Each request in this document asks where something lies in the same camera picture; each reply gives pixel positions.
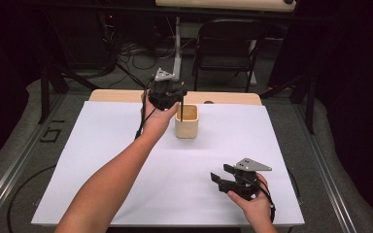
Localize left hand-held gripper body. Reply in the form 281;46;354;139
147;67;180;112

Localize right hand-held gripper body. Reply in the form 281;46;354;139
218;157;273;201

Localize dark paintbrush with gold ferrule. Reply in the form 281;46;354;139
180;91;186;123

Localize beige square ceramic cup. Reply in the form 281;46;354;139
174;104;200;140

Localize person's right hand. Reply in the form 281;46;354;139
226;172;275;225

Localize person's left hand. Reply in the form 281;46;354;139
140;91;180;137

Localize white paper sheet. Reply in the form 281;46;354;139
31;100;305;227

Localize white metal table leg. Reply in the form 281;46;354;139
172;16;184;82

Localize black folding chair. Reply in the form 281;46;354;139
192;17;267;93

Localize beige background table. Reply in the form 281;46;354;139
154;0;297;13

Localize black stand legs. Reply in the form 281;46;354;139
259;71;316;136
38;54;102;125

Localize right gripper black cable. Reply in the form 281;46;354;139
254;177;277;224

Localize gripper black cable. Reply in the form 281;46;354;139
134;79;153;141
254;177;277;224

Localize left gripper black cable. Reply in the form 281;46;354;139
134;79;153;141

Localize tangle of floor cables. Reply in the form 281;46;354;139
101;13;177;88

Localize aluminium floor rail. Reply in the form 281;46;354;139
0;95;66;229
291;102;359;233

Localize black cable on floor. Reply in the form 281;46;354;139
7;164;58;233

